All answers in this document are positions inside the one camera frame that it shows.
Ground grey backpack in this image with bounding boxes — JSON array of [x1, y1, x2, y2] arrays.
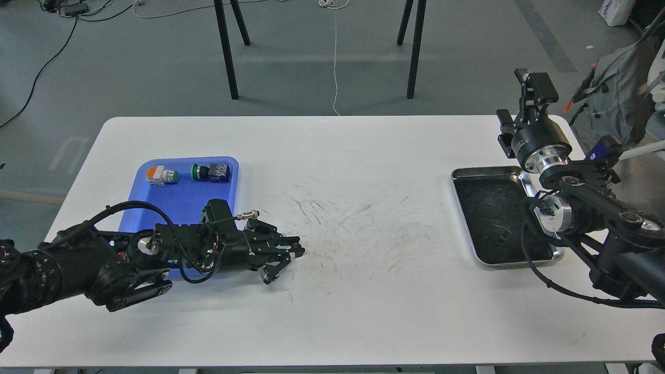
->
[[567, 36, 663, 148]]

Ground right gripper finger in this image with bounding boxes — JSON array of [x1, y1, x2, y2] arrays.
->
[[496, 109, 517, 158], [514, 68, 559, 123]]

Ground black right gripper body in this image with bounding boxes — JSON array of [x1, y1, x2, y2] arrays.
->
[[511, 119, 572, 173]]

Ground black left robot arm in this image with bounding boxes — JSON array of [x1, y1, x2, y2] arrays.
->
[[1, 199, 305, 350]]

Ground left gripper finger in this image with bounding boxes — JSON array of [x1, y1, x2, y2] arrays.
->
[[244, 219, 305, 258], [259, 257, 292, 285]]

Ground orange white push button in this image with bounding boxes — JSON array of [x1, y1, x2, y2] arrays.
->
[[145, 165, 180, 186]]

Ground black stand legs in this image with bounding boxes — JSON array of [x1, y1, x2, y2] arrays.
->
[[213, 1, 251, 100], [396, 0, 428, 99]]

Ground blue plastic tray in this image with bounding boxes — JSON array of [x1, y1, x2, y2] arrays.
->
[[118, 156, 239, 275]]

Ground black right stand legs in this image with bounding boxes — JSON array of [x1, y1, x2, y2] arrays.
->
[[396, 0, 428, 99]]

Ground green push button switch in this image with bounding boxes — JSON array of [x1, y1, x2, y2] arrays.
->
[[191, 163, 231, 184]]

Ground white hanging cord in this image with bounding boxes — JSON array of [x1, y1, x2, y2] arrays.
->
[[318, 0, 350, 116]]

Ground silver metal tray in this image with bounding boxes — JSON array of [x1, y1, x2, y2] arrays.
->
[[451, 166, 565, 270]]

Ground white box on floor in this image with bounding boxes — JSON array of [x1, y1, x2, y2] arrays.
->
[[597, 0, 636, 28]]

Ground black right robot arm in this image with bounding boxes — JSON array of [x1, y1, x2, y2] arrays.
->
[[496, 68, 664, 309]]

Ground black floor cable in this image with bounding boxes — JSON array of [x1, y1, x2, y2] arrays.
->
[[0, 0, 133, 128]]

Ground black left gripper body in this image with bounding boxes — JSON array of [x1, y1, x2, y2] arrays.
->
[[212, 228, 260, 274]]

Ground black left stand legs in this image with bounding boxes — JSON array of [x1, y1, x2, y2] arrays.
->
[[213, 1, 251, 100]]

